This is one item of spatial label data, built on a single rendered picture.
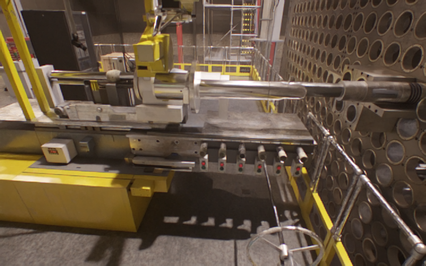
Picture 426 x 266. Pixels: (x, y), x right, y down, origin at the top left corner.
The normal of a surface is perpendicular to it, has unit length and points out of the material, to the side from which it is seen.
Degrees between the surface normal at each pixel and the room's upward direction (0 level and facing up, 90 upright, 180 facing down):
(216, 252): 0
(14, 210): 90
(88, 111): 90
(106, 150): 90
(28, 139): 90
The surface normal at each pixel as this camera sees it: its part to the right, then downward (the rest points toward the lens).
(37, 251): 0.01, -0.88
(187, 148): -0.07, 0.47
